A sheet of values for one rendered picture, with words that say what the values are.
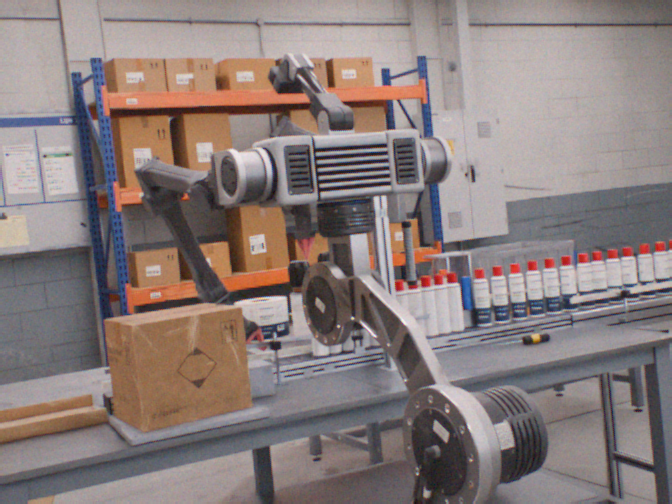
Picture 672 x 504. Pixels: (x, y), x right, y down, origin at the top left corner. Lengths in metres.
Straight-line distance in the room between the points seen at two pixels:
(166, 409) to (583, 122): 7.95
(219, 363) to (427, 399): 0.78
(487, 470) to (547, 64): 8.11
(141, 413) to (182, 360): 0.16
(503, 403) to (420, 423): 0.16
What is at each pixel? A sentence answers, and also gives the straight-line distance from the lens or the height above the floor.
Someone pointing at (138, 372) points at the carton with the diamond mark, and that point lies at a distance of 2.26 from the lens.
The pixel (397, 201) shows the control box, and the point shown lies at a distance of 2.77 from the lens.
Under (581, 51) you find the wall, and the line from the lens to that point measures 9.92.
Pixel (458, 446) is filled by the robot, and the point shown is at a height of 0.90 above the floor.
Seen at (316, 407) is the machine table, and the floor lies 0.83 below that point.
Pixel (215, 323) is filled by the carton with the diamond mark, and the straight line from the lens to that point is 2.32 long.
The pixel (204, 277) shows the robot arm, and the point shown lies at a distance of 2.66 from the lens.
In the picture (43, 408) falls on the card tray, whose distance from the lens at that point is 2.80.
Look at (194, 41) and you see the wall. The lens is 7.49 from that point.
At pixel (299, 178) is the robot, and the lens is 1.98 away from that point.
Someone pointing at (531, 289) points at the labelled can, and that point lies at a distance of 3.25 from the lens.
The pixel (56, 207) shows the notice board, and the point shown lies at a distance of 6.86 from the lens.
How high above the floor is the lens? 1.37
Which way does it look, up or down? 3 degrees down
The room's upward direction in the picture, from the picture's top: 6 degrees counter-clockwise
